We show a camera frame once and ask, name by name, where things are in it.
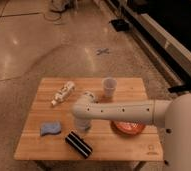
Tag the wooden table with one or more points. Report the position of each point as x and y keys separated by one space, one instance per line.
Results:
x=107 y=145

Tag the black floor box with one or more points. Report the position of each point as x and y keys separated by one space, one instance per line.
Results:
x=120 y=25

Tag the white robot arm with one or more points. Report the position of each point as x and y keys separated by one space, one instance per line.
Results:
x=172 y=115

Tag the blue sponge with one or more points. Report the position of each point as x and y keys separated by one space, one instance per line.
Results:
x=50 y=128

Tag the black white striped eraser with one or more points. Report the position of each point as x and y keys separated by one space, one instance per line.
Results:
x=79 y=144

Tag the clear plastic bottle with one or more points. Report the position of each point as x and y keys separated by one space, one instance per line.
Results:
x=63 y=93

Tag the orange bowl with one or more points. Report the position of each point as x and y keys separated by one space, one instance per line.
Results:
x=127 y=128

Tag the translucent plastic cup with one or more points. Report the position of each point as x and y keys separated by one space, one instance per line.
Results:
x=109 y=86

